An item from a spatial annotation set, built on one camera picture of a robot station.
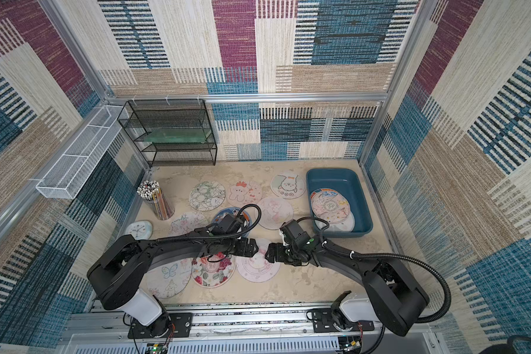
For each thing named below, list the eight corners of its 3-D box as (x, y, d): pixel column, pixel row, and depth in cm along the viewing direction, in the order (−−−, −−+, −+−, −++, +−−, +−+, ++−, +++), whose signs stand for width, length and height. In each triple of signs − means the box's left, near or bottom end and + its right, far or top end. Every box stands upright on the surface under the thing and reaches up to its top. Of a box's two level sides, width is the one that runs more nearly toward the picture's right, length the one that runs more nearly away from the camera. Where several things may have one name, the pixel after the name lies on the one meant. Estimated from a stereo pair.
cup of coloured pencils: (154, 220, 101) (134, 195, 86) (159, 206, 106) (141, 180, 91) (171, 220, 101) (154, 195, 86) (176, 206, 106) (160, 180, 91)
